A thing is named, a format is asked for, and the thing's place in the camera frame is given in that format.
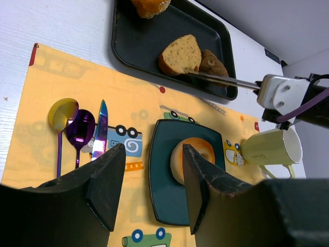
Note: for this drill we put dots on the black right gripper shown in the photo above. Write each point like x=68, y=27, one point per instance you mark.
x=313, y=110

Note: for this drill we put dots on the right blue table label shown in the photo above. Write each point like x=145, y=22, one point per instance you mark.
x=272, y=56

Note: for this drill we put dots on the iridescent table knife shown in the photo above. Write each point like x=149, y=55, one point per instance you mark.
x=99, y=145

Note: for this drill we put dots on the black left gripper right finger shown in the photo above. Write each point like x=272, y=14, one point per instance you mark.
x=220, y=203

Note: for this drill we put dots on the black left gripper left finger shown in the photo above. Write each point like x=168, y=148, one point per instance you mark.
x=89, y=193

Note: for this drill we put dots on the brown chocolate bread roll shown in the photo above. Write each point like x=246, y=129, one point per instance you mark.
x=210, y=64

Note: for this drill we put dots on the black baking tray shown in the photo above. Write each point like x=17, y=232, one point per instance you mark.
x=137, y=42

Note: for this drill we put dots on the silver metal tongs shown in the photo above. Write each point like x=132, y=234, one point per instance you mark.
x=224, y=80

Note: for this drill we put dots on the purple iridescent spoon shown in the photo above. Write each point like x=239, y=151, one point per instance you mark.
x=80, y=132

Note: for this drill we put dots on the large orange bread loaf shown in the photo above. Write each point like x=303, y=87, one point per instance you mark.
x=147, y=9

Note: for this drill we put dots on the pale green mug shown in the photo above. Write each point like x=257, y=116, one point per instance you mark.
x=273, y=147

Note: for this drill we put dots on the dark teal square plate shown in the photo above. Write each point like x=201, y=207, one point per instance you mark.
x=167, y=195

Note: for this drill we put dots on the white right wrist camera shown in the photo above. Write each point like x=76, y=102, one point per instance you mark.
x=282, y=94

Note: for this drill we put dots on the seeded bread slice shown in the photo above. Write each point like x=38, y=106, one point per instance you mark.
x=181, y=56

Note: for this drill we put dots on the orange glazed donut bread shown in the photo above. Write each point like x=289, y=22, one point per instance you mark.
x=200, y=145

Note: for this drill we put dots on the yellow cartoon car placemat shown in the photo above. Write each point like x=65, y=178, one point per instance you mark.
x=133, y=105

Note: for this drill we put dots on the gold bowl spoon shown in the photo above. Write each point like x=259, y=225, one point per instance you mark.
x=60, y=116

